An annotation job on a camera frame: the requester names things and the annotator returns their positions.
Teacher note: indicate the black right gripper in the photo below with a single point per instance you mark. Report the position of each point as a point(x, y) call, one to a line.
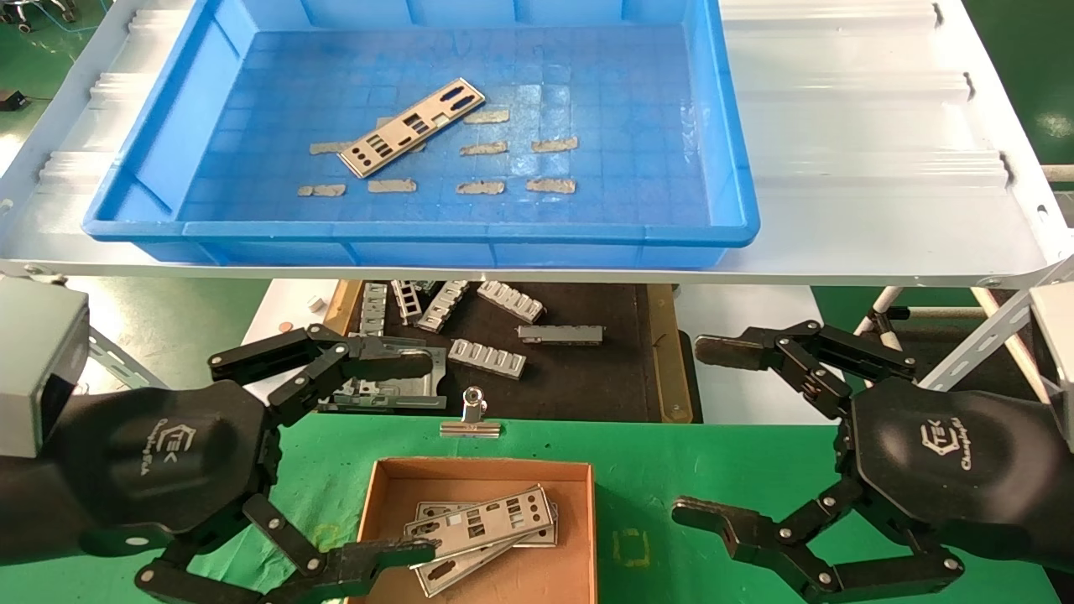
point(940, 461)

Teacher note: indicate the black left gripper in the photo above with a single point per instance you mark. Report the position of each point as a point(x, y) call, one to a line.
point(168, 453)

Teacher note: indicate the silver metal shield plate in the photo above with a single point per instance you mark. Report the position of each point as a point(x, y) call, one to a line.
point(432, 509)
point(445, 575)
point(488, 520)
point(411, 127)

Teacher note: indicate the brown cardboard box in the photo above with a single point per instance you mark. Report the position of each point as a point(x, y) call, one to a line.
point(470, 480)

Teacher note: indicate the blue plastic tray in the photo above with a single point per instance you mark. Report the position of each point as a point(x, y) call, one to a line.
point(587, 101)

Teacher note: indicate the green table mat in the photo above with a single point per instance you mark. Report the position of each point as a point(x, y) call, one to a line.
point(671, 470)

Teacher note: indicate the silver binder clip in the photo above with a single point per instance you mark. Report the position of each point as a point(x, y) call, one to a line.
point(470, 429)

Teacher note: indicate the grey slotted metal part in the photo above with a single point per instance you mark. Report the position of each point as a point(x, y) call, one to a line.
point(487, 358)
point(510, 300)
point(442, 304)

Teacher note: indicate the small white cube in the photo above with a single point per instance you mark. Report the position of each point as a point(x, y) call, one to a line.
point(315, 303)

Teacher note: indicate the white tube with black joints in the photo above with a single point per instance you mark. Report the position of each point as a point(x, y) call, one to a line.
point(877, 312)

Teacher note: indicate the grey metal bar part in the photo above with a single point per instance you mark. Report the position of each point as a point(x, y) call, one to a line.
point(560, 334)

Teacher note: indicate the white slotted angle bar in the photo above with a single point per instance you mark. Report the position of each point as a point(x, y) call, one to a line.
point(982, 335)

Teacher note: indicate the grey slotted angle bar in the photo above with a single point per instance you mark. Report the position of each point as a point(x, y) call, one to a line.
point(117, 361)

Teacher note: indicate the white metal shelf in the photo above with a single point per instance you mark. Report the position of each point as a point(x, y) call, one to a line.
point(839, 168)

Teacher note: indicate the small black adapter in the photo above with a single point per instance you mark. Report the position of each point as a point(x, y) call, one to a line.
point(10, 100)

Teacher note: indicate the grey flat metal bracket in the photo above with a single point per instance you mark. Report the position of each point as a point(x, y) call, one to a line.
point(403, 393)

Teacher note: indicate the black mat with wooden frame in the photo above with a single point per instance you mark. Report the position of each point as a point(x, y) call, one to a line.
point(587, 377)

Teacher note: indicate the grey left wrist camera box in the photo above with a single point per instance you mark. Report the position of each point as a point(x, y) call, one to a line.
point(38, 361)

